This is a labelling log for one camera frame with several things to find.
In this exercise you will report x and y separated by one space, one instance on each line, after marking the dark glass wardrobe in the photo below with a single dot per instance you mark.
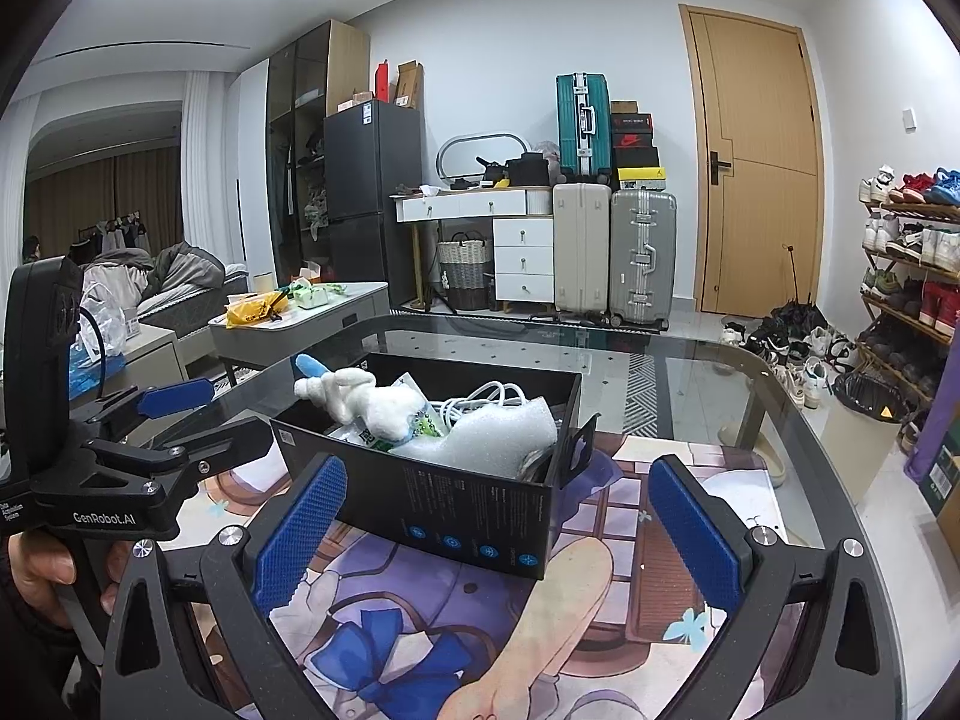
300 165

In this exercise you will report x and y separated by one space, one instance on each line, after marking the large black shoe box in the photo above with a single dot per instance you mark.
636 157

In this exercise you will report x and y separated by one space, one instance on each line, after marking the teal suitcase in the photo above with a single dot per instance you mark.
583 127

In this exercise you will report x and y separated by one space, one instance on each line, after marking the white plush toy blue ear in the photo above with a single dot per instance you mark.
360 401

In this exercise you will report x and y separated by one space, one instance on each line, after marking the red and black shoe box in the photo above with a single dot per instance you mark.
632 140

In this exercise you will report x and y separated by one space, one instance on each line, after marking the person's left hand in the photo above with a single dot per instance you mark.
37 562

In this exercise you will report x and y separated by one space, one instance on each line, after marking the clothes rack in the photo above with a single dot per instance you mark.
120 229

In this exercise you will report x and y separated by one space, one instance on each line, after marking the wicker basket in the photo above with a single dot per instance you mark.
463 270

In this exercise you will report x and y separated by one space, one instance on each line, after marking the brown curtain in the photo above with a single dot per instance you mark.
142 187

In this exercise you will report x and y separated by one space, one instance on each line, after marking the wooden shoe rack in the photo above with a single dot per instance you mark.
941 270

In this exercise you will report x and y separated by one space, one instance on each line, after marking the white low cabinet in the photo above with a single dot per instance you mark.
150 360

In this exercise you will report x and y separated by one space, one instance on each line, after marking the shoe rack with shoes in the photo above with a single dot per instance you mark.
922 240

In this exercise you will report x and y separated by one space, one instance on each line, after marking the pile of floor shoes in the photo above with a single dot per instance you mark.
795 360

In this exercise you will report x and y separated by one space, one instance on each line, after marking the bed with grey quilt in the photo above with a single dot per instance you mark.
187 277

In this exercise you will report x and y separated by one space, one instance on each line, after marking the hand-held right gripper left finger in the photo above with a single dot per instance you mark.
300 532

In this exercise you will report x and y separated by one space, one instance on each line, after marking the white foam piece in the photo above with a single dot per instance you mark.
495 441

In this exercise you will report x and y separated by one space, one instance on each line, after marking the yellow bag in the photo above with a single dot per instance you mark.
255 309

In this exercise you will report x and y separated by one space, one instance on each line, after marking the white dresser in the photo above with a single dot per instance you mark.
521 247

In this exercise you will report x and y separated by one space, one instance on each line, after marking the oval mirror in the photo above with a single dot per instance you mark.
444 157

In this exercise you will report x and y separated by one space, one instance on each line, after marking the small brown shoe box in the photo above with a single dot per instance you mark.
624 108

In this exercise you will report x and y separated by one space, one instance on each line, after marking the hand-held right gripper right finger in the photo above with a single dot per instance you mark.
694 540

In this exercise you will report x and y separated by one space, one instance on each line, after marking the black trash bag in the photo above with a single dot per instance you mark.
870 409

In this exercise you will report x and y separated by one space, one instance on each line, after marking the grey coffee table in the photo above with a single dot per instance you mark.
337 315

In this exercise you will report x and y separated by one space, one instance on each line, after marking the white plastic bag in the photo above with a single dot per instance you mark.
112 307

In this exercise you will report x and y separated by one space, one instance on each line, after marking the flat cardboard boxes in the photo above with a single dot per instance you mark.
409 82

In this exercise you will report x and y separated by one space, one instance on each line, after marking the green and white tissue box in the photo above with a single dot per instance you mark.
311 292

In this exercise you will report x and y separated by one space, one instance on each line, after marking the wooden door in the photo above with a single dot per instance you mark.
757 165

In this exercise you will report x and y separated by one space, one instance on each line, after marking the beige suitcase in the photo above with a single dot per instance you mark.
581 247

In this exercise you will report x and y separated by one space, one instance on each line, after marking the green and white packet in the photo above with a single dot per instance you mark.
421 424

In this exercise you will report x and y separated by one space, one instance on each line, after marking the dark green box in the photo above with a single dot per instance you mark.
945 484

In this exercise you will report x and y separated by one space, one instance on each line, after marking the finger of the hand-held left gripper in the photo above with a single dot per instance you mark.
176 396
217 446

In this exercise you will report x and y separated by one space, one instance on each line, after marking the person's left forearm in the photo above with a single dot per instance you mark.
30 660

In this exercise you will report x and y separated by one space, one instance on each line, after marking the white curtain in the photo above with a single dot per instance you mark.
214 165

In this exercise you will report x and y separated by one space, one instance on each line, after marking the black umbrella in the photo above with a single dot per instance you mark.
795 315

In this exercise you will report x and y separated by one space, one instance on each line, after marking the dark grey fridge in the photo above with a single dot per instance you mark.
371 165

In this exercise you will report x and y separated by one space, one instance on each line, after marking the silver suitcase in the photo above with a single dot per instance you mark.
643 255

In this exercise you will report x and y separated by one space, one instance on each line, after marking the printed desk mat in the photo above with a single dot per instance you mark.
465 604

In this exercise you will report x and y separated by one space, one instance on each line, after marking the black cardboard box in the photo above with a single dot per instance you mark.
465 510

